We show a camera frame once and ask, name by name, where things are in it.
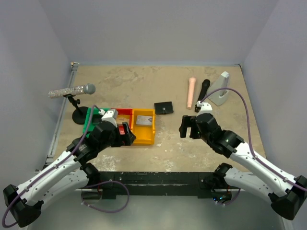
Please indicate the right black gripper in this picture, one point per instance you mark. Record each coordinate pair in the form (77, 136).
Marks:
(188, 121)

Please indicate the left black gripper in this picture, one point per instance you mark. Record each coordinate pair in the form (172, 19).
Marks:
(125, 139)

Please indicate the black leather card holder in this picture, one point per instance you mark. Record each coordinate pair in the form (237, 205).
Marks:
(163, 108)

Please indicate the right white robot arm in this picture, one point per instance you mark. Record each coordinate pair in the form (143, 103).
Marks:
(285, 192)

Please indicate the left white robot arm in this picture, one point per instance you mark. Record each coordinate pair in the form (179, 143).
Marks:
(70, 171)

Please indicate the card in red bin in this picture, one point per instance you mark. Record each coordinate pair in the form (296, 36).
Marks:
(123, 118)

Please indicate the silver card in yellow bin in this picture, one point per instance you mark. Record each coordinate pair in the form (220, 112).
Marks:
(144, 120)

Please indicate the yellow plastic bin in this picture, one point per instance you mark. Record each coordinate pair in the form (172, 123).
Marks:
(145, 135)

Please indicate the red plastic bin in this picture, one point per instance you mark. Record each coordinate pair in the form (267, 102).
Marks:
(121, 112)

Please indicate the green plastic bin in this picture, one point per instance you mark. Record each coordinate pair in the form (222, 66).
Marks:
(96, 119)

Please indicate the grey wedge stand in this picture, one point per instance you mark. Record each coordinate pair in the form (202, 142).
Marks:
(217, 92)

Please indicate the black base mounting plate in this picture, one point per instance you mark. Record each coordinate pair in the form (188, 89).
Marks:
(199, 184)

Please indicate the pink microphone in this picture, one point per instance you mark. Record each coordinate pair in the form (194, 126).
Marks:
(191, 88)

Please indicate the black microphone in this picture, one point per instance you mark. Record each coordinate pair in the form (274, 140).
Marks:
(204, 87)

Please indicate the glitter silver microphone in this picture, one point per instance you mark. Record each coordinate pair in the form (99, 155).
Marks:
(76, 90)

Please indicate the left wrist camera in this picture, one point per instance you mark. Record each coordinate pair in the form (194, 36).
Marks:
(109, 116)

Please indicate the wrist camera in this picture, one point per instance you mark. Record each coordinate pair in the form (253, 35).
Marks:
(109, 116)
(203, 107)

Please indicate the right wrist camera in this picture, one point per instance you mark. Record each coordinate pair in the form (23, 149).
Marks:
(203, 107)

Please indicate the aluminium frame rail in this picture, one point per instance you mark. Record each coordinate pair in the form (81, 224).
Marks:
(52, 149)

